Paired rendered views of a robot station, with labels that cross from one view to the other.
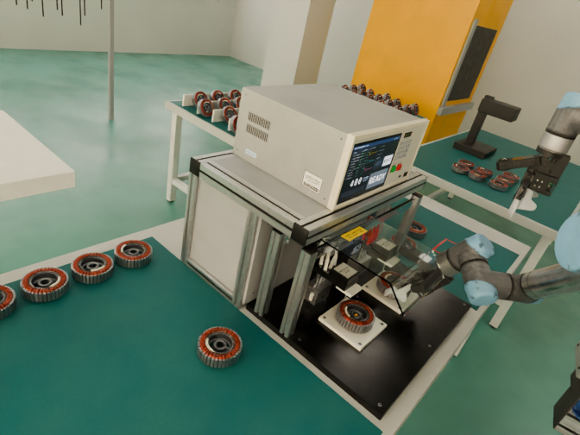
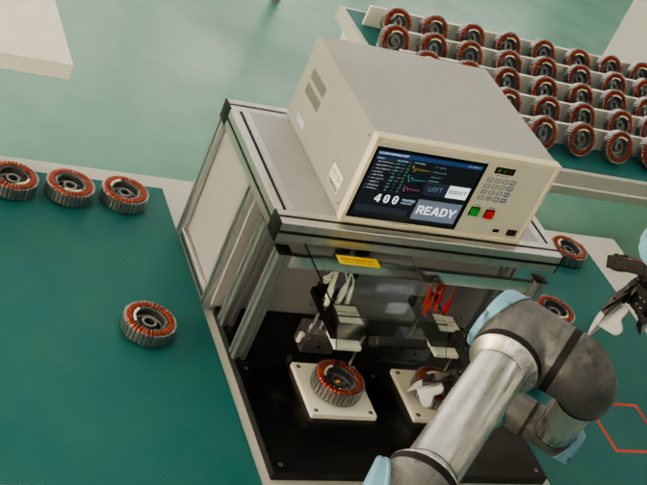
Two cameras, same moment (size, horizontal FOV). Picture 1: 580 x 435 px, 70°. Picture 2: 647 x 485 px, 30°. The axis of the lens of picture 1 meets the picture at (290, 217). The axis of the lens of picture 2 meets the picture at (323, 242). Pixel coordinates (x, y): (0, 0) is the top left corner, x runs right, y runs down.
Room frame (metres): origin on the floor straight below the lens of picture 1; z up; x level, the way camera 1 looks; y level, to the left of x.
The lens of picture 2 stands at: (-0.94, -0.91, 2.32)
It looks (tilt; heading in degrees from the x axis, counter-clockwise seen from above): 31 degrees down; 23
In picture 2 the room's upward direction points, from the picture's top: 25 degrees clockwise
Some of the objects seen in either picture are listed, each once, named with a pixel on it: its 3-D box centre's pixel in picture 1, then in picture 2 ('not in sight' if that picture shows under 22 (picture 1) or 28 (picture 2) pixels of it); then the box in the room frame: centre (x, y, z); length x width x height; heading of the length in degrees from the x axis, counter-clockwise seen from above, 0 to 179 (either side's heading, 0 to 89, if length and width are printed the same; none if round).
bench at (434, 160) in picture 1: (485, 207); not in sight; (3.12, -1.50, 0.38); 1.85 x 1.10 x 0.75; 146
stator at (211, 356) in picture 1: (219, 346); (148, 323); (0.75, 0.10, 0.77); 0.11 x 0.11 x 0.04
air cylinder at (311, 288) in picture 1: (317, 289); (316, 336); (1.03, -0.14, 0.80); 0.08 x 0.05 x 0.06; 146
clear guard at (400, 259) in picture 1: (374, 253); (369, 293); (0.94, -0.24, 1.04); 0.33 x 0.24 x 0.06; 56
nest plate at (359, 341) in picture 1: (353, 322); (333, 391); (0.95, -0.26, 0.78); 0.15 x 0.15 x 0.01; 56
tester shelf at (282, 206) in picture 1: (319, 174); (390, 186); (1.23, -0.06, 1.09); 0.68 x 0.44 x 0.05; 146
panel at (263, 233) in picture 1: (322, 229); (370, 266); (1.20, -0.11, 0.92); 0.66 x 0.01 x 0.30; 146
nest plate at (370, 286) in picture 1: (391, 291); (431, 396); (1.15, -0.39, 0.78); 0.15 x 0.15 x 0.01; 56
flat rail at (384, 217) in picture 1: (371, 223); (414, 273); (1.11, -0.24, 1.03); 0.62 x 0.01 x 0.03; 146
